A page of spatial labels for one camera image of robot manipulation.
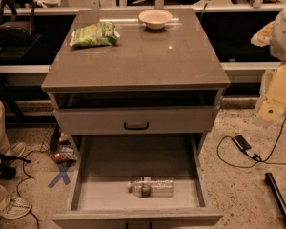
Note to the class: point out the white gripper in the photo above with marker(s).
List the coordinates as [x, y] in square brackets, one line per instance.
[283, 35]

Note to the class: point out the clear plastic water bottle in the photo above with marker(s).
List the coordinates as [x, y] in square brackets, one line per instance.
[151, 187]

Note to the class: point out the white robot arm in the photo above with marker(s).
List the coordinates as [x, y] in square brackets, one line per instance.
[274, 34]

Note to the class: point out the grey cabinet with counter top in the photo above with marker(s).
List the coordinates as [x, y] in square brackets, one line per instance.
[172, 67]

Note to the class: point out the closed grey upper drawer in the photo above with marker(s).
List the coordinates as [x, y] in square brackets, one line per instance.
[107, 121]

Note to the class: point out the open grey middle drawer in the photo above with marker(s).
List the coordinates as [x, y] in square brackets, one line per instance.
[100, 198]

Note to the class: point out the black power adapter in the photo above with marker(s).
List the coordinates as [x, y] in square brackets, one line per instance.
[241, 143]

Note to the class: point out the white bowl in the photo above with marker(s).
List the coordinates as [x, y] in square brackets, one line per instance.
[155, 19]

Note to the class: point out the green chip bag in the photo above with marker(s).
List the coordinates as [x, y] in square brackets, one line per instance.
[94, 35]

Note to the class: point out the black pole on floor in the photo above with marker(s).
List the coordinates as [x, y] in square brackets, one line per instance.
[270, 181]

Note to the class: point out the blue tape cross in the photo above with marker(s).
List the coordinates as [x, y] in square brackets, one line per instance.
[62, 174]

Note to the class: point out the black chair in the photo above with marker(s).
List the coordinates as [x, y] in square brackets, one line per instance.
[17, 37]

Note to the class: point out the white sneaker far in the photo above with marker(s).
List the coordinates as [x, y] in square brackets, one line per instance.
[18, 149]

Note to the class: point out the white sneaker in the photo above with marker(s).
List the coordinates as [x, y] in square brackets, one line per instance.
[15, 208]
[18, 149]

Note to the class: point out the white sneaker near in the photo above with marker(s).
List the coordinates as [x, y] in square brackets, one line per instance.
[15, 208]

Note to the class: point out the black drawer handle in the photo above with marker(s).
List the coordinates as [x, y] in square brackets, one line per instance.
[136, 125]

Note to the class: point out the wire basket with items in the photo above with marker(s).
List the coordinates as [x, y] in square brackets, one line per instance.
[57, 145]

